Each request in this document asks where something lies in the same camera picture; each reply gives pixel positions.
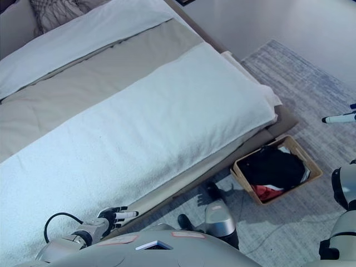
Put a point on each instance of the silver right robot leg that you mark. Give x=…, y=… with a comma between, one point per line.
x=221, y=219

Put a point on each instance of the silver robot leg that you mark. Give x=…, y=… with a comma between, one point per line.
x=221, y=219
x=185, y=222

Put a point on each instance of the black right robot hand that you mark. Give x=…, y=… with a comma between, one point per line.
x=340, y=118

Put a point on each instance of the patterned fringed pillow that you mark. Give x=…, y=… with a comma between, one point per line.
x=61, y=12

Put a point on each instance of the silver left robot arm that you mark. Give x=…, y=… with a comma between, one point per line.
x=83, y=236

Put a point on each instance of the silver robot torso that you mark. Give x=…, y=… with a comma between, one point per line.
x=167, y=250

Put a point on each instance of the beige duvet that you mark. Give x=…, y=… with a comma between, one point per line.
x=83, y=83

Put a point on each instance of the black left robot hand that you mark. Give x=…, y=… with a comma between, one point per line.
x=108, y=215

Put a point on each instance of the white terry blanket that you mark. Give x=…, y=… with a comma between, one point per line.
x=125, y=139

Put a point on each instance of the white bed sheet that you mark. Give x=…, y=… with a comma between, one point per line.
x=83, y=33

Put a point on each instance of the silver left robot leg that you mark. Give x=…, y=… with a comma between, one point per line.
x=185, y=222

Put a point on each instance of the white printed garment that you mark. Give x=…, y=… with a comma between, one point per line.
x=305, y=175

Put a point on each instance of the beige pillow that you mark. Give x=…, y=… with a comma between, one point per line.
x=16, y=25

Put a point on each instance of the wicker laundry basket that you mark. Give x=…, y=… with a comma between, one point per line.
x=311, y=164

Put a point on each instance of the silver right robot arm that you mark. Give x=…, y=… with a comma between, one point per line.
x=345, y=194

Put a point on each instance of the grey rug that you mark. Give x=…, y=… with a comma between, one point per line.
x=292, y=91

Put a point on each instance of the black garment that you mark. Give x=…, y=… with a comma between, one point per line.
x=272, y=169

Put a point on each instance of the red garment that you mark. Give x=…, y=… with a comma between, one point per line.
x=267, y=193

